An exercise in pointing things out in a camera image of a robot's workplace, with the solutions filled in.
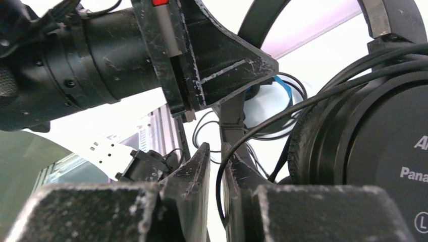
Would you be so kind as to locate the blue black headphones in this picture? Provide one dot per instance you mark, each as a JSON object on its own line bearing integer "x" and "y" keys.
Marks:
{"x": 283, "y": 92}

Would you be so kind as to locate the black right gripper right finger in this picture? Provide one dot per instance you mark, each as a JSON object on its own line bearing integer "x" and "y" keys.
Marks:
{"x": 258, "y": 210}

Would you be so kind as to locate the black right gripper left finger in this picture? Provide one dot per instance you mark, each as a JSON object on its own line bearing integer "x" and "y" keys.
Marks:
{"x": 173, "y": 209}

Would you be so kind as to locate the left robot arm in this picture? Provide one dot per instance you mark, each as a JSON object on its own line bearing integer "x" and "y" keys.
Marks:
{"x": 71, "y": 60}

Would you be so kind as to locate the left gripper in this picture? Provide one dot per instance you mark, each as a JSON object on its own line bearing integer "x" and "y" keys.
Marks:
{"x": 197, "y": 61}

